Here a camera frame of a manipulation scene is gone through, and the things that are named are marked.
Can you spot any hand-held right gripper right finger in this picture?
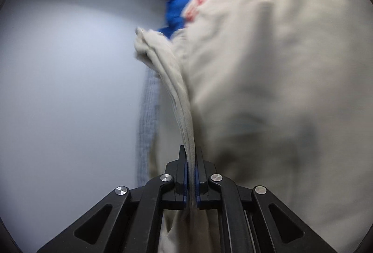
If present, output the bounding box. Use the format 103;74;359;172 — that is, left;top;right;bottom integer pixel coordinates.
195;146;338;253

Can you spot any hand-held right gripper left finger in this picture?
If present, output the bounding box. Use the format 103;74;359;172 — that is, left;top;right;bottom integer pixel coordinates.
36;146;188;253

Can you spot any blue and beige jacket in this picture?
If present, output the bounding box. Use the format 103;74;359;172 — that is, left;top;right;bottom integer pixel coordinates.
133;0;370;253

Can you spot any blue striped blanket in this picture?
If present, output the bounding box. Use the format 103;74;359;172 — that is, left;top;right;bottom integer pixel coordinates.
135;66;161;187

